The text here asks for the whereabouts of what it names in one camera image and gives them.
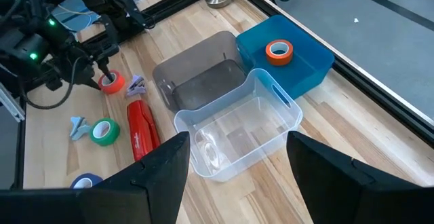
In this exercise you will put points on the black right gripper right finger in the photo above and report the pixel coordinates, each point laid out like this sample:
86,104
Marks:
339,193

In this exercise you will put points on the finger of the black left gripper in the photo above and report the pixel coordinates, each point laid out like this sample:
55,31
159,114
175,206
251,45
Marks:
89,79
105,69

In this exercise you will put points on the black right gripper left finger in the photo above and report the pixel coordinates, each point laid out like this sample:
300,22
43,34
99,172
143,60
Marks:
152,190

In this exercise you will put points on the neon red tape roll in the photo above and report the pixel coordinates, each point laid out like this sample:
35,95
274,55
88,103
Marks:
115,88

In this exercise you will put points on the light blue staple remover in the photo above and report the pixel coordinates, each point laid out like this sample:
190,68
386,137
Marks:
78,129

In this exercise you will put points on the purple tape roll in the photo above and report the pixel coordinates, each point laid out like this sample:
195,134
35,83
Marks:
91,177

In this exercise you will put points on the green tape roll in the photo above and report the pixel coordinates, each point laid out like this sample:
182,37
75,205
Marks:
108,139

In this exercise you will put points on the orange tape roll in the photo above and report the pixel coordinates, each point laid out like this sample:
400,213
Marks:
279,61

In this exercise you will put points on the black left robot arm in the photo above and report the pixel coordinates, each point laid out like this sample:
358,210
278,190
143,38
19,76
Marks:
30,44

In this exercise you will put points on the lilac staple remover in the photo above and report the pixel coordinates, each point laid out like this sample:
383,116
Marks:
136,87

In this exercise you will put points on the red stapler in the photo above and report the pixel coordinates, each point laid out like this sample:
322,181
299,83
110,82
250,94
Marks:
142,129

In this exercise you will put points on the clear round plastic object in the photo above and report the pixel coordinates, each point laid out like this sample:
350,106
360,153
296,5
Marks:
212,156

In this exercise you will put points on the silver aluminium bar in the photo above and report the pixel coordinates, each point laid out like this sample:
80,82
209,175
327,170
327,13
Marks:
10,103

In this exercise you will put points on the grey translucent plastic bin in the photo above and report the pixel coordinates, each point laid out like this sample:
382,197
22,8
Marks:
203,81

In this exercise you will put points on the clear plastic bin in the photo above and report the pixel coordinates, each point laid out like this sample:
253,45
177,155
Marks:
244,129

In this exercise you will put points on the blue plastic bin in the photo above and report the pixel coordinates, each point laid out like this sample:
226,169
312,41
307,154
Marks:
305,74

